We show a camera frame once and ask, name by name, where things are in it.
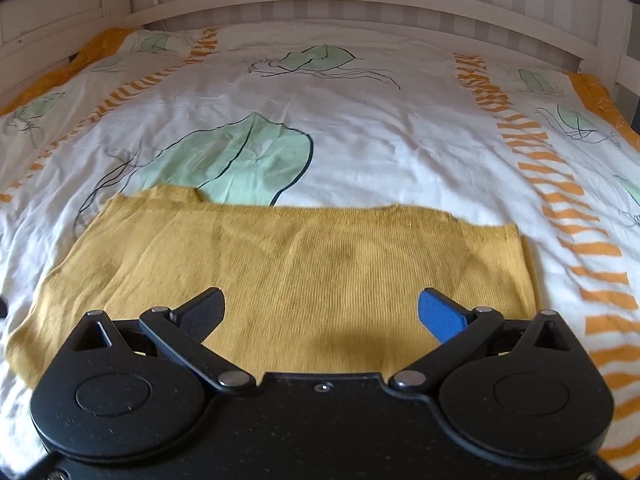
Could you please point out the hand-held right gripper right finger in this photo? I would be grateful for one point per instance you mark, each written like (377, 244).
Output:
(440, 317)

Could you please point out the leaf print white duvet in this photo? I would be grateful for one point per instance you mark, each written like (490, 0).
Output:
(400, 125)

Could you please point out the mustard yellow knit sweater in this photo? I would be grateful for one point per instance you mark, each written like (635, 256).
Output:
(320, 265)

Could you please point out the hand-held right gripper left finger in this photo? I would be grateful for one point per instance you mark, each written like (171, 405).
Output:
(205, 310)

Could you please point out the white wooden bed frame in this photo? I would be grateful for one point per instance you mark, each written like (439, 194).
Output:
(350, 4)

